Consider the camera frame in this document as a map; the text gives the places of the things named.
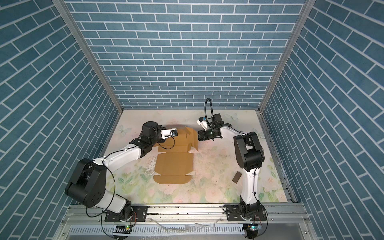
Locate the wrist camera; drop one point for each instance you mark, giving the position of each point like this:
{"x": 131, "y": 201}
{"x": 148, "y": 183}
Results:
{"x": 169, "y": 133}
{"x": 202, "y": 122}

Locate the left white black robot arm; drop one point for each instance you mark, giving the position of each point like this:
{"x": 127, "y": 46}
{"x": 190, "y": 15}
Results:
{"x": 87, "y": 184}

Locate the right green circuit board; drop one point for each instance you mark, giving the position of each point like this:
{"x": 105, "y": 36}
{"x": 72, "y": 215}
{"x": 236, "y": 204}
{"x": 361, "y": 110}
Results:
{"x": 252, "y": 227}

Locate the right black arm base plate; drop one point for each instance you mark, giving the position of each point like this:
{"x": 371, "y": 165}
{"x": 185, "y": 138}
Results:
{"x": 243, "y": 212}

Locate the aluminium mounting rail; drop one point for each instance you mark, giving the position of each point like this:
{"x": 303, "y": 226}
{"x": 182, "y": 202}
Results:
{"x": 193, "y": 213}

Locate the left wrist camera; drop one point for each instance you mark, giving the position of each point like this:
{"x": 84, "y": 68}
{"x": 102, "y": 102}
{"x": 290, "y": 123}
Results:
{"x": 169, "y": 133}

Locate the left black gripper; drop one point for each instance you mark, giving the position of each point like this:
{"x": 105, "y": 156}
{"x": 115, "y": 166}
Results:
{"x": 161, "y": 140}

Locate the brown cardboard box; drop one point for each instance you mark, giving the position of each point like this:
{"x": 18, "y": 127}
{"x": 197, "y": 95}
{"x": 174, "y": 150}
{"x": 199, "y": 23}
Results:
{"x": 175, "y": 161}

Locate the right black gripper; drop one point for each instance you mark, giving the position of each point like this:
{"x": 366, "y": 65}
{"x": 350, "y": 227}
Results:
{"x": 202, "y": 136}

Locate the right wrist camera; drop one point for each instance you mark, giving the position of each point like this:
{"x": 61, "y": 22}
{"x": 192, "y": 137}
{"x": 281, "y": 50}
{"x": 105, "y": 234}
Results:
{"x": 202, "y": 122}

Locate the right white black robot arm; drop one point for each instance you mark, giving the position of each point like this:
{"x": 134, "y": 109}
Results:
{"x": 249, "y": 154}

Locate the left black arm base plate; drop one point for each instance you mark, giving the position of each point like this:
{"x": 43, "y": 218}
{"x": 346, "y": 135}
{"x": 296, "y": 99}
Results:
{"x": 130, "y": 214}

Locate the small brown cardboard piece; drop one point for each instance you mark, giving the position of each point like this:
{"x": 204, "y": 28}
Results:
{"x": 236, "y": 177}

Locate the white slotted cable duct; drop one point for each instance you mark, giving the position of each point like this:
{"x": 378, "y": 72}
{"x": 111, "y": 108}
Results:
{"x": 155, "y": 230}

